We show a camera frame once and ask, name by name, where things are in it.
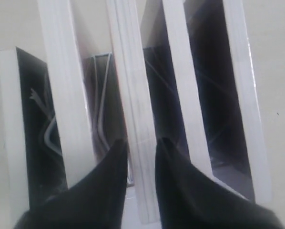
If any black book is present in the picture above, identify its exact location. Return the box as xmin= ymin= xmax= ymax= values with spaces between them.
xmin=0 ymin=46 xmax=68 ymax=208

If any dark brown book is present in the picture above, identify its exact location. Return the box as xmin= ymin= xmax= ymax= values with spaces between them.
xmin=183 ymin=0 xmax=272 ymax=205

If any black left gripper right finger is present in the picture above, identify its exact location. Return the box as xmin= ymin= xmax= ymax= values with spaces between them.
xmin=155 ymin=138 xmax=284 ymax=229

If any pink red book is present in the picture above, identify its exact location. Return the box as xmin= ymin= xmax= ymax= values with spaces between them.
xmin=106 ymin=0 xmax=160 ymax=224

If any blue moon book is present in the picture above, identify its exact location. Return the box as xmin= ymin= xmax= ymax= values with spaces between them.
xmin=141 ymin=0 xmax=213 ymax=178

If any white wire book rack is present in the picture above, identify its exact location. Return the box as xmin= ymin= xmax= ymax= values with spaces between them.
xmin=30 ymin=53 xmax=125 ymax=189

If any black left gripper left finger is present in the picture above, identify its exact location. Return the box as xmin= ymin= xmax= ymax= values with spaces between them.
xmin=15 ymin=139 xmax=128 ymax=229

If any grey white book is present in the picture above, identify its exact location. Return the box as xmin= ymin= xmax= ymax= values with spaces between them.
xmin=38 ymin=0 xmax=96 ymax=187

